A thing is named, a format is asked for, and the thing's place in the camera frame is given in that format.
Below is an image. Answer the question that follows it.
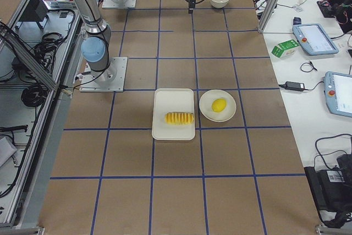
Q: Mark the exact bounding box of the far teach pendant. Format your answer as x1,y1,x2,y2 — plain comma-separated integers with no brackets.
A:
292,23,339,56

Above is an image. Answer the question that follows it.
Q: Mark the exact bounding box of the teach pendant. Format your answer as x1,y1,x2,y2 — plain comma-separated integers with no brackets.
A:
292,23,339,56
324,71,351,117

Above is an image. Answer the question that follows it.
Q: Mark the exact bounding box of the near teach pendant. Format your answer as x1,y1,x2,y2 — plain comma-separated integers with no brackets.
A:
324,71,351,117

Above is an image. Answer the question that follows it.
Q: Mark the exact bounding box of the white rectangular tray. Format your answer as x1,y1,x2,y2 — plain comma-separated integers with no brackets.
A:
152,88,195,140

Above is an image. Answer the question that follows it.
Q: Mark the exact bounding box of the yellow lemon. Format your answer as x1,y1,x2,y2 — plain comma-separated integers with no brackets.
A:
211,98,227,113

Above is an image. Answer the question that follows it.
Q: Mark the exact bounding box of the ridged bread roll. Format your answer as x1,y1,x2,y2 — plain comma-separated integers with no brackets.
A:
164,112,194,125

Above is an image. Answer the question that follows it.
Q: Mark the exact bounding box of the cream plate under lemon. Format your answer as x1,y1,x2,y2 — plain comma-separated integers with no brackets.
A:
199,90,237,122

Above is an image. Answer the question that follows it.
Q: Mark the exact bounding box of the black power adapter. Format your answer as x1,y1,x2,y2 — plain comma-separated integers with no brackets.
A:
285,81,305,91

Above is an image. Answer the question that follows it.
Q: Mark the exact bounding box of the green white carton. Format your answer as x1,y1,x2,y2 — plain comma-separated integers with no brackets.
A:
271,39,299,58

